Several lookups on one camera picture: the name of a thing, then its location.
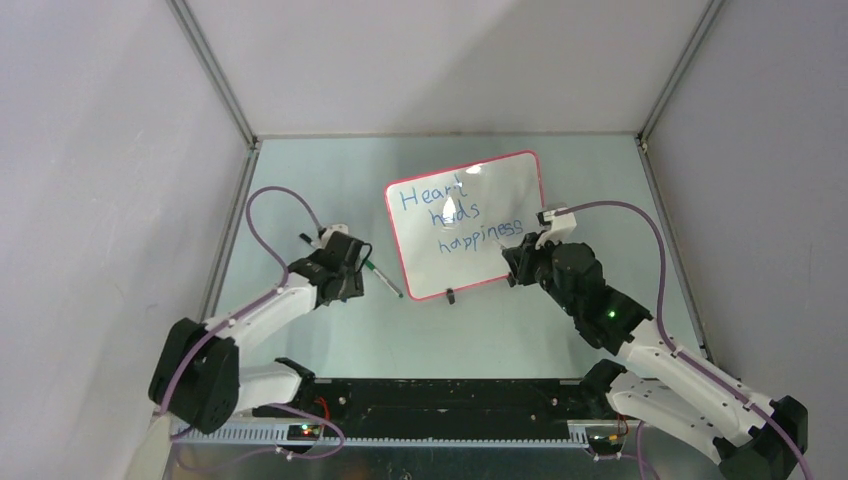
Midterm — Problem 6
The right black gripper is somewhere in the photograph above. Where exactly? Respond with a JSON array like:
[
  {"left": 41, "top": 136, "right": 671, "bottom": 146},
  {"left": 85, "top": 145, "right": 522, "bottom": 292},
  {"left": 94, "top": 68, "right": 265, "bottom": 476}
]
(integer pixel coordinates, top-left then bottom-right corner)
[{"left": 504, "top": 230, "right": 579, "bottom": 317}]

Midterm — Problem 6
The pink framed whiteboard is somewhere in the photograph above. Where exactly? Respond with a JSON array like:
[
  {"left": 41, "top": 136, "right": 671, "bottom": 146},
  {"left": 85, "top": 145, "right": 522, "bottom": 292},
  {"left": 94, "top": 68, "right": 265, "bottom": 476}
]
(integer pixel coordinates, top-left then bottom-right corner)
[{"left": 384, "top": 150, "right": 544, "bottom": 301}]

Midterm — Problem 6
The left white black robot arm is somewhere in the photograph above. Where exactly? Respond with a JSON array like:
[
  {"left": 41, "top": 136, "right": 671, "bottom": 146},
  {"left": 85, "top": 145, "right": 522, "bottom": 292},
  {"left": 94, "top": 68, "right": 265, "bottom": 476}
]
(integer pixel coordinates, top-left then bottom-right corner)
[{"left": 148, "top": 230, "right": 368, "bottom": 434}]

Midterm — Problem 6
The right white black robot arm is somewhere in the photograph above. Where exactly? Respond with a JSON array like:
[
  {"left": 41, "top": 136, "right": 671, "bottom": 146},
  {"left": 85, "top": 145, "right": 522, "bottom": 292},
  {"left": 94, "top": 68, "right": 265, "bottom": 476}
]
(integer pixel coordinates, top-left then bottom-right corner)
[{"left": 501, "top": 233, "right": 808, "bottom": 479}]

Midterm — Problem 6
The green capped marker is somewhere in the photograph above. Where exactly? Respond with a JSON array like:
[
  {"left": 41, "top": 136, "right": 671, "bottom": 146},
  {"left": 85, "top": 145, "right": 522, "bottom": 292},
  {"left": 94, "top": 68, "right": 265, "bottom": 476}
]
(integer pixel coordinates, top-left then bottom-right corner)
[{"left": 365, "top": 260, "right": 404, "bottom": 298}]

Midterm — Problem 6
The black capped marker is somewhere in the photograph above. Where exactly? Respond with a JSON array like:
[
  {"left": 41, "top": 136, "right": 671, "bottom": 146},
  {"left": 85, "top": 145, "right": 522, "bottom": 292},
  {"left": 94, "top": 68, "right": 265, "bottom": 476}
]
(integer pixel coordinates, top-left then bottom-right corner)
[{"left": 298, "top": 233, "right": 320, "bottom": 249}]

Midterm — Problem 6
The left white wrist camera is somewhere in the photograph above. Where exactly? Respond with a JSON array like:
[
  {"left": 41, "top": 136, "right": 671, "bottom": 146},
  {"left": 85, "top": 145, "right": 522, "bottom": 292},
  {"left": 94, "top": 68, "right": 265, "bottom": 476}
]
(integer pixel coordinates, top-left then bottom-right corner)
[{"left": 315, "top": 223, "right": 350, "bottom": 250}]

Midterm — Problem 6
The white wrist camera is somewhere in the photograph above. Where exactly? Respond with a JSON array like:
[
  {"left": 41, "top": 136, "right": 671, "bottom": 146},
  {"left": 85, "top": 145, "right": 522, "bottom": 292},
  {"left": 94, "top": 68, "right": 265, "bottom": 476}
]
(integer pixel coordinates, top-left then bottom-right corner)
[
  {"left": 315, "top": 223, "right": 350, "bottom": 250},
  {"left": 535, "top": 206, "right": 577, "bottom": 250}
]

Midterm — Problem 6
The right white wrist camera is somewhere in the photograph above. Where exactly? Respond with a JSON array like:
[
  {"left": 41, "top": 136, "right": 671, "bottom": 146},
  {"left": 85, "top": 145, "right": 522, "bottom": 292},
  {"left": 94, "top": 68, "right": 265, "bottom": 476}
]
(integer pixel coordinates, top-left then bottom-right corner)
[{"left": 535, "top": 206, "right": 577, "bottom": 250}]

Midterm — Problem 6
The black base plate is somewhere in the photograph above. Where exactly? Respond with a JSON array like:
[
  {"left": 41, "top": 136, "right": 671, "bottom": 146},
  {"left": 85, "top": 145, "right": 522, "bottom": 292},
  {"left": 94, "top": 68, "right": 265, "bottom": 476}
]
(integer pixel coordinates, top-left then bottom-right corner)
[{"left": 290, "top": 378, "right": 617, "bottom": 439}]

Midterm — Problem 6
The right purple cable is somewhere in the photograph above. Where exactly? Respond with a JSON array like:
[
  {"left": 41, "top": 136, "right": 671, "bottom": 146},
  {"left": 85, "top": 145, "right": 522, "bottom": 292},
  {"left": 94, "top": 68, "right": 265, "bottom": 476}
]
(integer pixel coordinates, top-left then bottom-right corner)
[{"left": 553, "top": 200, "right": 816, "bottom": 480}]

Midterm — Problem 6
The grey slotted cable duct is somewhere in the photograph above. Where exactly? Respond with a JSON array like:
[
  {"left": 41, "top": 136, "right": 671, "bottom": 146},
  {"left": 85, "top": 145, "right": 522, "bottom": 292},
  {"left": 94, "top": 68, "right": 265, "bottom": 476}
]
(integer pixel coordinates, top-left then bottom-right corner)
[{"left": 174, "top": 422, "right": 589, "bottom": 449}]

